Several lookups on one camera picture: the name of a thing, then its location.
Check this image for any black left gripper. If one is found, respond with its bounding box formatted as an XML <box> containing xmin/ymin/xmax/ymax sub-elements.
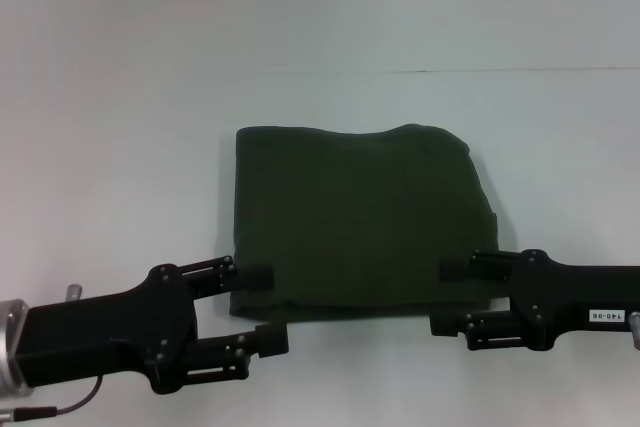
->
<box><xmin>17</xmin><ymin>255</ymin><xmax>291</xmax><ymax>395</ymax></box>

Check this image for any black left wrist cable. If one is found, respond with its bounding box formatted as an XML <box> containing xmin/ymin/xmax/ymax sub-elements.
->
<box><xmin>0</xmin><ymin>374</ymin><xmax>106</xmax><ymax>421</ymax></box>

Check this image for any dark green FREE! t-shirt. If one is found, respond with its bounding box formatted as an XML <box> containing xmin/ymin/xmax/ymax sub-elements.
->
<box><xmin>228</xmin><ymin>122</ymin><xmax>511</xmax><ymax>323</ymax></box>

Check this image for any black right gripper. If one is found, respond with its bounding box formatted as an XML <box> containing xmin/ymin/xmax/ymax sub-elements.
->
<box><xmin>429</xmin><ymin>248</ymin><xmax>640</xmax><ymax>352</ymax></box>

